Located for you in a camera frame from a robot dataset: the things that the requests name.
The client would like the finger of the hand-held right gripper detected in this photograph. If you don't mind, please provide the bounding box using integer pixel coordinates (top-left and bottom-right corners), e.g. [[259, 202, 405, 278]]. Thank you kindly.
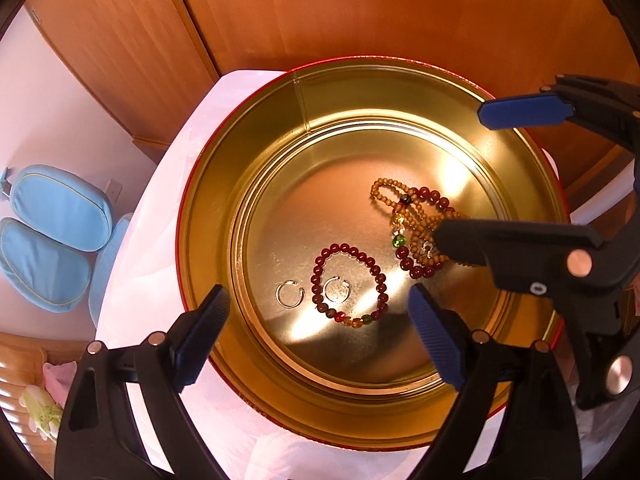
[[477, 74, 640, 162], [433, 216, 640, 411]]

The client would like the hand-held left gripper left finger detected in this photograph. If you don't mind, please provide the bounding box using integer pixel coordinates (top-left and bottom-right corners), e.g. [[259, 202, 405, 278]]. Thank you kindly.
[[54, 284, 232, 480]]

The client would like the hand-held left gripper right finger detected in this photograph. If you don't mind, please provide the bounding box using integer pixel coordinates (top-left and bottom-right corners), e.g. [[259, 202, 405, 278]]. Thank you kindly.
[[407, 282, 583, 480]]

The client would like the dark red bead bracelet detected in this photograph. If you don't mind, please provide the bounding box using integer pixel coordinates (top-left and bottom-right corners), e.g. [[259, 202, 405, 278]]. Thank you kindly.
[[390, 187, 453, 280], [310, 243, 389, 332]]

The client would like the silver ring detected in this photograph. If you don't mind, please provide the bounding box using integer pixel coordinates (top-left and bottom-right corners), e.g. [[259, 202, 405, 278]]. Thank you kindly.
[[323, 275, 351, 304], [275, 280, 300, 307]]

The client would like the round red cookie tin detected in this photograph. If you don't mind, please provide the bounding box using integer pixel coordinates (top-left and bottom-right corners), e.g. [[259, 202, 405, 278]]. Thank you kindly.
[[176, 56, 572, 448]]

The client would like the wooden bead necklace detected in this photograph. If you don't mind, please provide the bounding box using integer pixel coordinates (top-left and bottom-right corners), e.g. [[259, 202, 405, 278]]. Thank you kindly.
[[370, 176, 496, 268]]

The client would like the pink bed blanket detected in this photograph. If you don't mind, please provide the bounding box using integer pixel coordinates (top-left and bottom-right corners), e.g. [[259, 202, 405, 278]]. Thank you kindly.
[[42, 361, 77, 407]]

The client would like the green plush toy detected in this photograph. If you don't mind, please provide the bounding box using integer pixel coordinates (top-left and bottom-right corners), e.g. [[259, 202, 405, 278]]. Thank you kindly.
[[19, 385, 64, 443]]

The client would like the light blue desk chair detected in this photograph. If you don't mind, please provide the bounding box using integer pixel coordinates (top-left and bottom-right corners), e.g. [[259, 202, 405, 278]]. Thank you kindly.
[[0, 164, 134, 329]]

